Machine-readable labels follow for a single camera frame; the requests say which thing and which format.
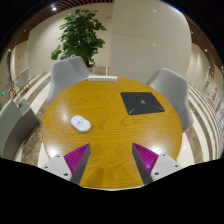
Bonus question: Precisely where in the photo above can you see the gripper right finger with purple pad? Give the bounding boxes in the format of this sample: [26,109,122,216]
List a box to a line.
[132,143,182,185]

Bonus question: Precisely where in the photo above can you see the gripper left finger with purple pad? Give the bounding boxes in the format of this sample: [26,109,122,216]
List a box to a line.
[42,144,91,185]

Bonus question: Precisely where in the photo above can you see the white computer mouse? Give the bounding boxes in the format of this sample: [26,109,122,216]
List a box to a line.
[71,115,91,132]

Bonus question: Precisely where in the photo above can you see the black mouse pad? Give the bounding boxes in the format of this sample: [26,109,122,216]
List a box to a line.
[120,92,165,115]

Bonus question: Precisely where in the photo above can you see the round wooden table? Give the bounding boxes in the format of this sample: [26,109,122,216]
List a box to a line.
[42,78,182,189]

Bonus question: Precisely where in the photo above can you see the grey chair near left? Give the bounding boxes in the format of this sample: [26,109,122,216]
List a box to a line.
[0,99,39,160]

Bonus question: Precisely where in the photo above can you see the grey chair right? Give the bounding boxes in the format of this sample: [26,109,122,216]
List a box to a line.
[146,68,193,132]

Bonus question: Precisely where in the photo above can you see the white power strip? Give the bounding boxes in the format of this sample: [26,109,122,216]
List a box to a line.
[87,75,118,82]

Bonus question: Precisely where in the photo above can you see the distant grey chair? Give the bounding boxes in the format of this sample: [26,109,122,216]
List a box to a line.
[15,68,29,90]

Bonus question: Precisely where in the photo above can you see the green potted plant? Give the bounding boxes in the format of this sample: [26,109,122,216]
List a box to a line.
[51,9,106,67]

